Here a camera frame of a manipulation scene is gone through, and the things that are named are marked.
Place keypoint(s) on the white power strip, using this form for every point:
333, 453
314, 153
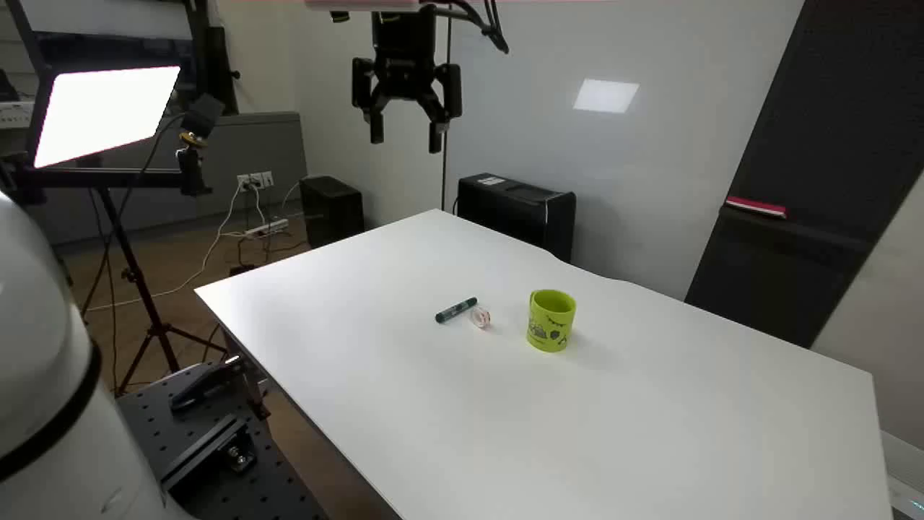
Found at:
265, 229

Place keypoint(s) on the LED light panel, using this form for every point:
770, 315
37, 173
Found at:
103, 114

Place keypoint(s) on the small black mounted camera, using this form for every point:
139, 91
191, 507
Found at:
195, 144

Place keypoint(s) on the lime green cup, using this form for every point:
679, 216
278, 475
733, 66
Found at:
551, 322

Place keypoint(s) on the white wall power outlet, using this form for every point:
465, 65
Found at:
256, 177

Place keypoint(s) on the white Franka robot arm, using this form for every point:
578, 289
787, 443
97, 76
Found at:
44, 385

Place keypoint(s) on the green whiteboard marker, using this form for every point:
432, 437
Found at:
457, 309

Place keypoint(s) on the wide black box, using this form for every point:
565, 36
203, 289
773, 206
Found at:
520, 209

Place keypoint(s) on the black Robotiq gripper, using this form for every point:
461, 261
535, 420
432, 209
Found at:
405, 46

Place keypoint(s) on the black upright equipment stand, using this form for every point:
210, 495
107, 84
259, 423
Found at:
216, 52

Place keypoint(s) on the thin vertical pole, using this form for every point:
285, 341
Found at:
447, 183

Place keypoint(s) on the black perforated breadboard base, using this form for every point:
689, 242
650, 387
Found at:
226, 463

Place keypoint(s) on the pink label strip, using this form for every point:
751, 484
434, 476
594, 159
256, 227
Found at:
756, 206

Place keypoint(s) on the small black box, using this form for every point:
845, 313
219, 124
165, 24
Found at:
331, 209

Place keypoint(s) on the dark door panel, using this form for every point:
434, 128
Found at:
819, 162

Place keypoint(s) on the black tripod stand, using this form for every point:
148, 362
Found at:
133, 279

